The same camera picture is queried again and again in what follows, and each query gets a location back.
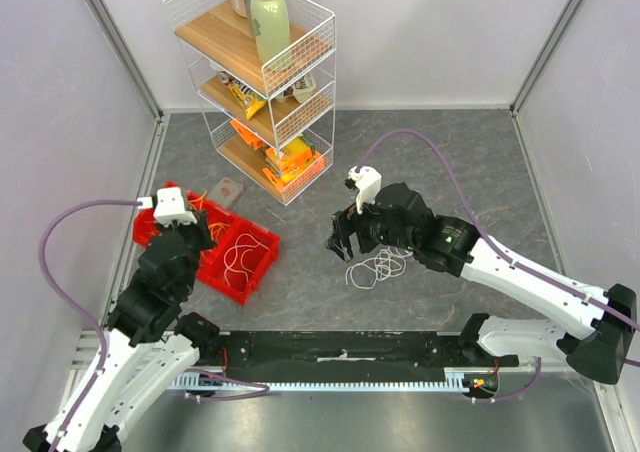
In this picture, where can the orange yellow snack boxes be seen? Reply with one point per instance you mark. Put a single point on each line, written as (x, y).
(293, 160)

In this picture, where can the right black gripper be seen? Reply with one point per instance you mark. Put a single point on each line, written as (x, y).
(353, 226)

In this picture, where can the grey slotted cable duct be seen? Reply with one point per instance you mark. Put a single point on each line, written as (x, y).
(453, 382)

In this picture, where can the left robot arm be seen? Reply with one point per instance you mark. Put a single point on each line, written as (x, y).
(147, 343)

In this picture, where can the white wire shelf rack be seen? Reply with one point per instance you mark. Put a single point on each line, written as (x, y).
(213, 39)

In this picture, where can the yellow M&M candy bag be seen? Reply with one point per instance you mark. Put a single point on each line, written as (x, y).
(250, 101)

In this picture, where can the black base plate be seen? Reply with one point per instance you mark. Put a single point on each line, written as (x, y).
(343, 356)

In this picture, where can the pale green bottle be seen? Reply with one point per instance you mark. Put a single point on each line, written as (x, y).
(271, 27)

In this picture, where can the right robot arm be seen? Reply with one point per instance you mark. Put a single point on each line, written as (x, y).
(587, 327)

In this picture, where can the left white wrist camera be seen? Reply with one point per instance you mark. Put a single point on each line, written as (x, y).
(170, 207)

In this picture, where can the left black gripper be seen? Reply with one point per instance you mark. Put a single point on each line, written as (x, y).
(202, 227)

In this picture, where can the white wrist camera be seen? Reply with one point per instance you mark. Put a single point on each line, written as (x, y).
(170, 207)
(367, 182)

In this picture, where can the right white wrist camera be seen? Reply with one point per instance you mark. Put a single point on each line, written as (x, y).
(367, 182)

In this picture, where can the flat orange box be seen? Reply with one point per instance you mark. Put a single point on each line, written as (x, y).
(251, 139)

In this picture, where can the red compartment bin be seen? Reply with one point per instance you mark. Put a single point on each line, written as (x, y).
(235, 267)

